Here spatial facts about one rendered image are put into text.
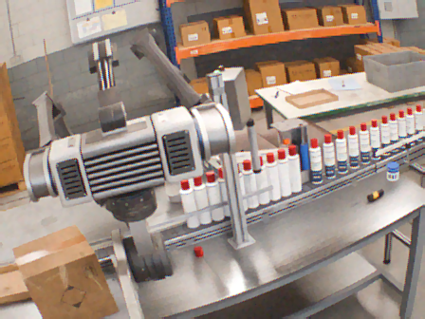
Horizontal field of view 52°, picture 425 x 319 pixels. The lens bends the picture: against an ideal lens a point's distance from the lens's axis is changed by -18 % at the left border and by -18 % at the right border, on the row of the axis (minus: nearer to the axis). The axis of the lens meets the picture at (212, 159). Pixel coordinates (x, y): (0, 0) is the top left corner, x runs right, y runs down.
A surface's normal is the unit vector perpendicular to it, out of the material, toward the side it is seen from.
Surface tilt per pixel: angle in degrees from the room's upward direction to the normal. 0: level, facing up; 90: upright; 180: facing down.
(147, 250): 90
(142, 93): 90
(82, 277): 90
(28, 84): 90
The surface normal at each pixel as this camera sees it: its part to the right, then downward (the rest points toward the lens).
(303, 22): 0.18, 0.38
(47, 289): 0.51, 0.27
